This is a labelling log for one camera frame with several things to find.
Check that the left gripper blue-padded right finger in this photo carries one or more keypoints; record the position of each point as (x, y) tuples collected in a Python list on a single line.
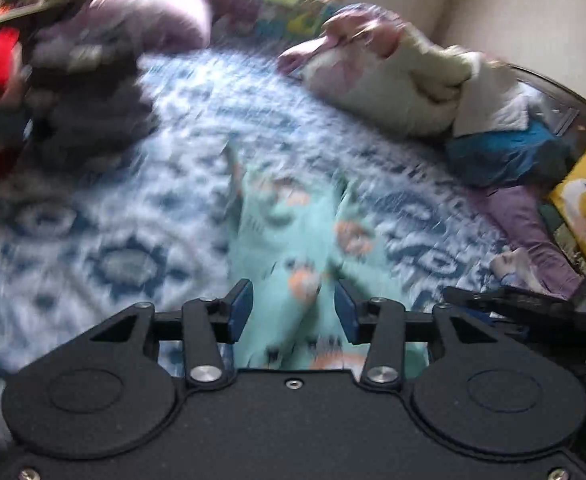
[(380, 323)]

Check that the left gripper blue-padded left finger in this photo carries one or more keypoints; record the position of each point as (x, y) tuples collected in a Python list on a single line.
[(207, 323)]

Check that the teal lion print baby garment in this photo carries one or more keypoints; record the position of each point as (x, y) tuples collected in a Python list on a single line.
[(294, 238)]

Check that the lilac folded clothes stack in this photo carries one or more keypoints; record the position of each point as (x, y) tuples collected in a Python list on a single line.
[(72, 127)]

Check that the purple bed sheet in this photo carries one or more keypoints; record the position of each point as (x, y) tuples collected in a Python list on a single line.
[(515, 211)]

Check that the blue white patterned quilt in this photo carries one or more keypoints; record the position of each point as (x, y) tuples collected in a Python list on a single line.
[(81, 240)]

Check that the teal blue blanket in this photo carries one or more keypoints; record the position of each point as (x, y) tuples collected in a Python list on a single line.
[(506, 158)]

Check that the cream pink folded duvet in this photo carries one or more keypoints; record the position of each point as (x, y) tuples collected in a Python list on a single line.
[(370, 62)]

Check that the dark striped folded garment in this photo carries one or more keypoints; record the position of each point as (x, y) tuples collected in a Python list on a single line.
[(96, 65)]

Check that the lavender pillow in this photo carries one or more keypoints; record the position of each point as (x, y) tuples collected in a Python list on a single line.
[(159, 25)]

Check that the colourful alphabet play mat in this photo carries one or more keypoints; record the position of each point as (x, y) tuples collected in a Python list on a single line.
[(283, 21)]

